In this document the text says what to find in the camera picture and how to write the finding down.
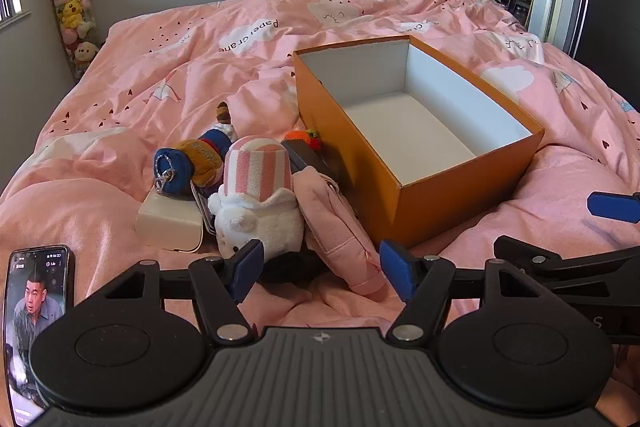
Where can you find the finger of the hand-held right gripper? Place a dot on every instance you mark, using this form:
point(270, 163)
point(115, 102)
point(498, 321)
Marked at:
point(612, 207)
point(575, 264)

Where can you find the black smartphone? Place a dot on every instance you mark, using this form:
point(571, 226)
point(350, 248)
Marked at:
point(35, 297)

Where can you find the clear column of plush toys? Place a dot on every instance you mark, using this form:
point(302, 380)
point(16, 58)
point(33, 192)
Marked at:
point(72, 7)

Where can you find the orange cardboard box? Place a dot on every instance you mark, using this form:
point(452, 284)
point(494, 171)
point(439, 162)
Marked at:
point(360, 147)

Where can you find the pink zip pouch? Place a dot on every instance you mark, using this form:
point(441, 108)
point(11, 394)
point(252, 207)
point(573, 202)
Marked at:
point(330, 217)

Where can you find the brown sailor bear plush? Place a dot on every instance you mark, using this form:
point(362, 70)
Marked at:
point(220, 132)

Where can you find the white plush with striped hat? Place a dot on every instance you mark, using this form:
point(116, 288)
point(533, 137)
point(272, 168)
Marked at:
point(255, 177)

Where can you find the cream rectangular case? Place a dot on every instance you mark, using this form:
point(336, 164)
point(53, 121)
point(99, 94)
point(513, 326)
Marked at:
point(167, 222)

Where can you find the crochet orange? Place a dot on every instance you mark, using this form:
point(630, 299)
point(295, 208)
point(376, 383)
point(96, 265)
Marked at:
point(297, 137)

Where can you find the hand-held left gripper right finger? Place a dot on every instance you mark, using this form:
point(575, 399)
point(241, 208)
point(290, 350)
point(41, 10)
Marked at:
point(395, 264)

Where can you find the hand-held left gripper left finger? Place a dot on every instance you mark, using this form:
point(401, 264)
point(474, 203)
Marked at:
point(247, 264)

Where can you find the pink printed blanket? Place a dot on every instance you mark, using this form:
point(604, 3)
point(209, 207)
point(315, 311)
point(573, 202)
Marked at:
point(150, 57)

